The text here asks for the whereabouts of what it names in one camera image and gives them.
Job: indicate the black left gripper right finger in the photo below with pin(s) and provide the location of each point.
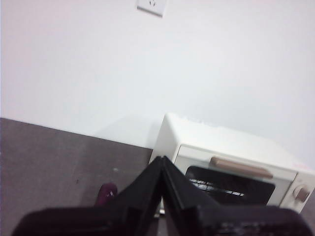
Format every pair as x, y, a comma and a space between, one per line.
221, 221

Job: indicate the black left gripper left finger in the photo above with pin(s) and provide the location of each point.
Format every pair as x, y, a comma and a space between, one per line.
98, 218

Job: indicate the white toaster oven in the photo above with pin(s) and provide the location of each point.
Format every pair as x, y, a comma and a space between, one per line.
221, 140

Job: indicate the beige oven knob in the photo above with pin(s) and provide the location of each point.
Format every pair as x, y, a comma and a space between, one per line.
301, 193

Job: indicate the purple toy eggplant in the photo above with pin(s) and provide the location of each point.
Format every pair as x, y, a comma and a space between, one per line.
106, 193

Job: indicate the white wall socket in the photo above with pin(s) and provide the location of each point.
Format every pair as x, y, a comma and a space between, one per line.
152, 7

